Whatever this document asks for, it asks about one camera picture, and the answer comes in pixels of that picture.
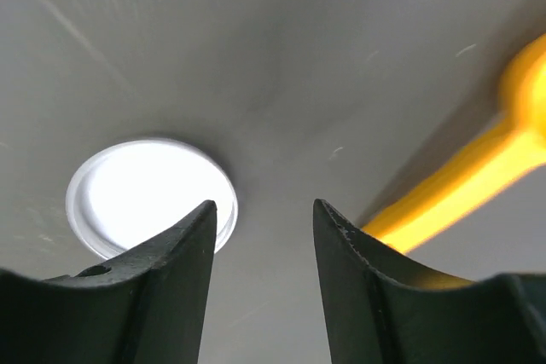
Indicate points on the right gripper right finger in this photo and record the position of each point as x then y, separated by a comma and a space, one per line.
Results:
383, 307

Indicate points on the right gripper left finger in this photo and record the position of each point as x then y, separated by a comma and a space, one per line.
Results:
147, 305

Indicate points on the white round lid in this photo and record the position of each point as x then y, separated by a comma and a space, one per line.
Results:
132, 191

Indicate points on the yellow plastic scoop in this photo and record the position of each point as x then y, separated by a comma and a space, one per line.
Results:
482, 169

